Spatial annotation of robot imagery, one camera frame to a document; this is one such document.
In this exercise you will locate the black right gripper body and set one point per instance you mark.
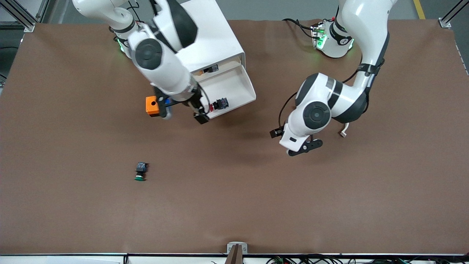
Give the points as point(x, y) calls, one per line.
point(195, 103)

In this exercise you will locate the red push button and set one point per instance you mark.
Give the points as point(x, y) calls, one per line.
point(220, 104)

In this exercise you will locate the white plastic drawer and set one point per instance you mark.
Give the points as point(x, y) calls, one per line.
point(234, 88)
point(229, 65)

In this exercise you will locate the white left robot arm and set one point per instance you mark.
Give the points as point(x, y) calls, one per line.
point(315, 113)

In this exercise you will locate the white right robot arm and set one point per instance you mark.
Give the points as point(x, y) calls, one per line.
point(154, 58)

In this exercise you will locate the white drawer cabinet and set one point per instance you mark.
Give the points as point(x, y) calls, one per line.
point(220, 33)

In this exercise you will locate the green push button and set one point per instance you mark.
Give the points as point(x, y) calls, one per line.
point(140, 171)

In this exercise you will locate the brown paper table cover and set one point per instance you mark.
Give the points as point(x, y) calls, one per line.
point(234, 205)

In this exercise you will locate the black switch part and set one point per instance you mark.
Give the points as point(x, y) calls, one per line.
point(211, 69)

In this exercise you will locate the orange button enclosure box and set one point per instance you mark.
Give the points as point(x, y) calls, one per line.
point(151, 105)

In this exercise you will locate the white curved bracket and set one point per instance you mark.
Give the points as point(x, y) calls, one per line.
point(343, 132)

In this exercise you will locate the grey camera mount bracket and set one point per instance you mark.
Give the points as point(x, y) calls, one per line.
point(237, 249)

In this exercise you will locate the aluminium frame profile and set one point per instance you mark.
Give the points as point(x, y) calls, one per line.
point(27, 18)
point(445, 22)

